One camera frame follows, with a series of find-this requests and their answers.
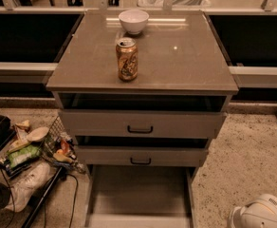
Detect grey top drawer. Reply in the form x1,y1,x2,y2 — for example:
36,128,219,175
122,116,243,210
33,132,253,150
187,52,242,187
59,110,227,139

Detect black cable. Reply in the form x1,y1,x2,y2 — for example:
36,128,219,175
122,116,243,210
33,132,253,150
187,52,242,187
65,173,80,228

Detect grey drawer cabinet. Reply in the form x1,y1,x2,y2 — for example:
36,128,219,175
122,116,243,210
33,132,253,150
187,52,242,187
46,9,239,228

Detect grey middle drawer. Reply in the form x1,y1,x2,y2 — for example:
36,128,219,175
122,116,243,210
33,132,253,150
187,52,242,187
75,146,208,167

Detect black tripod leg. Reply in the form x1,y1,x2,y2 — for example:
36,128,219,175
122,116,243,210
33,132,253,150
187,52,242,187
21,167,66,228

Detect green snack bag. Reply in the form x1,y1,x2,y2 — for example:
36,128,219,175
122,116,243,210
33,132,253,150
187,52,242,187
8,145,41,168

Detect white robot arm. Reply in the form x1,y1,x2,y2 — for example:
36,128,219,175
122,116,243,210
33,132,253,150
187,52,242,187
228,194,277,228

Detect grey drawer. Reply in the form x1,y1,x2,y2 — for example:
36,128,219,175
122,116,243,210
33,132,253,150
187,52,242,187
75,146,208,167
84,165,197,228
59,110,227,139

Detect small white dish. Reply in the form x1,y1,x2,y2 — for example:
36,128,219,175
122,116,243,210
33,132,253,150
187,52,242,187
27,126,49,142

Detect wire basket with items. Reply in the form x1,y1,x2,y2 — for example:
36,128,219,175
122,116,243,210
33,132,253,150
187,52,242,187
42,117,85,174

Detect grey bottom drawer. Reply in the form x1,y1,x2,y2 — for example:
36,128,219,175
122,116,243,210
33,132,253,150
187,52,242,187
84,165,197,228

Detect gold soda can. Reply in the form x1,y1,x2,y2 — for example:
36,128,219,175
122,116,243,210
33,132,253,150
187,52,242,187
116,37,139,81

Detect white bowl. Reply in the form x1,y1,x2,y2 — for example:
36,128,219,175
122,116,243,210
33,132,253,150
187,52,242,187
119,9,149,35

